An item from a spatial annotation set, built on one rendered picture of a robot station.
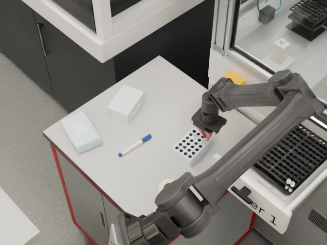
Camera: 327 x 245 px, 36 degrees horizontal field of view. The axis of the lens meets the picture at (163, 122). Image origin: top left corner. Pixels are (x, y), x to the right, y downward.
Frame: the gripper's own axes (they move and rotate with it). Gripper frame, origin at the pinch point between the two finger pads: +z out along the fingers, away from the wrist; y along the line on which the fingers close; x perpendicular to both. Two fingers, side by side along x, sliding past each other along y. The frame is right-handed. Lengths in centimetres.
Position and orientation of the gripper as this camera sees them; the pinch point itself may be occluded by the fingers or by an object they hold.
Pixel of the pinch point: (207, 135)
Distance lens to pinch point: 175.2
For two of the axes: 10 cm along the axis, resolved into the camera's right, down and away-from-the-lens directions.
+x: -5.9, 6.2, -5.1
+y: -8.1, -4.5, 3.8
